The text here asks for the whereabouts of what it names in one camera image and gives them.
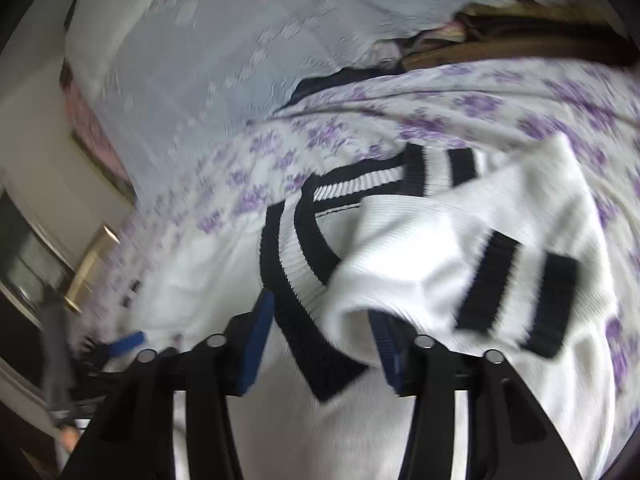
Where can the white lace cloth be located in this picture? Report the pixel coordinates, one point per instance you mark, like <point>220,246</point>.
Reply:
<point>200,60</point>

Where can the dark cloth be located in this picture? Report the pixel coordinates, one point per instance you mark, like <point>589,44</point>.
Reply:
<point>325,82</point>

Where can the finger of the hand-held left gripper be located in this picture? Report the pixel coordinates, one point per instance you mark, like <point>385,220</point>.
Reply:
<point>126,343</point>

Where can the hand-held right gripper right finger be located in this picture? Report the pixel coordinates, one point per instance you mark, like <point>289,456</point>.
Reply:
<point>389,355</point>

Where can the purple floral bedsheet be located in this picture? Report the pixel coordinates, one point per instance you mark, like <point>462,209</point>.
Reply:
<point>350,110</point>

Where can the white sweater with black stripes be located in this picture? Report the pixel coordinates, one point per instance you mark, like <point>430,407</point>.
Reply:
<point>425,240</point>

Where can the pink folded cloth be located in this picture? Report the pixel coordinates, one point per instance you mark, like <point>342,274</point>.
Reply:
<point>447,31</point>

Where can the brown woven mat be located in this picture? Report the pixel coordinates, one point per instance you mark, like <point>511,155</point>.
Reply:
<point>500,47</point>

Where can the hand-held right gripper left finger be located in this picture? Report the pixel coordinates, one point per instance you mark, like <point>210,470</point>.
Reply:
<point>256,340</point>

